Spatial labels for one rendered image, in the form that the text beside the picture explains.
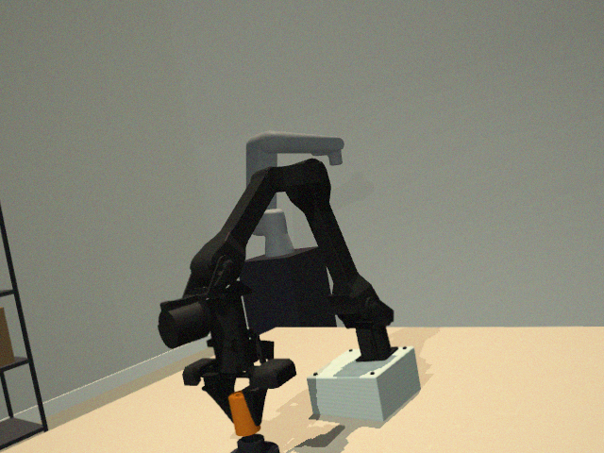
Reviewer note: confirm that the orange knob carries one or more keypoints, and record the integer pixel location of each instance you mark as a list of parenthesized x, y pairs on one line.
[(243, 423)]

